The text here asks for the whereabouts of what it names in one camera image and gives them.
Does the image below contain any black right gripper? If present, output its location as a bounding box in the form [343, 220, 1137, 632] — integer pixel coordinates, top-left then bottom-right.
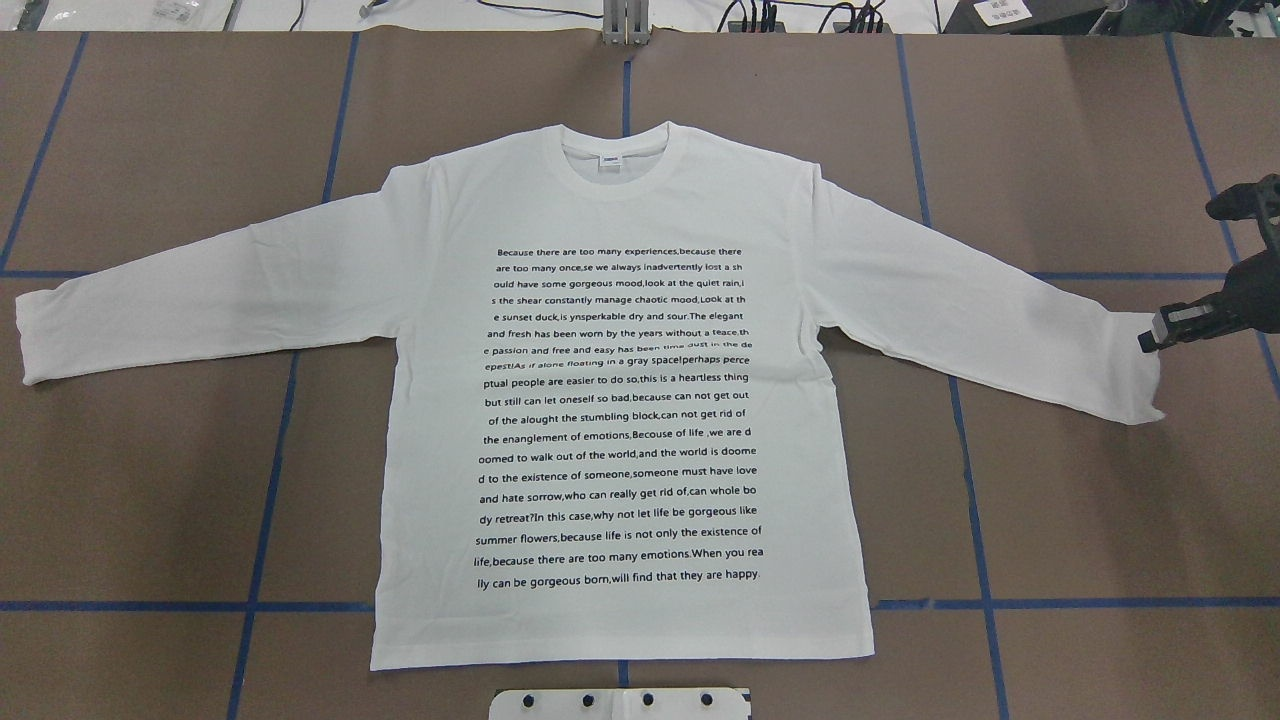
[1138, 174, 1279, 354]

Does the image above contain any white long-sleeve printed shirt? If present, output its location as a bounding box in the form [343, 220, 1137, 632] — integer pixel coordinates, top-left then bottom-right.
[15, 123, 1161, 670]

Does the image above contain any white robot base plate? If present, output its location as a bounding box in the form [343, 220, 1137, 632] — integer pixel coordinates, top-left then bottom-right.
[488, 687, 753, 720]

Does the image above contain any aluminium frame post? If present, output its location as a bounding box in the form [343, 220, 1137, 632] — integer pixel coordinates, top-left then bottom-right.
[602, 0, 652, 46]

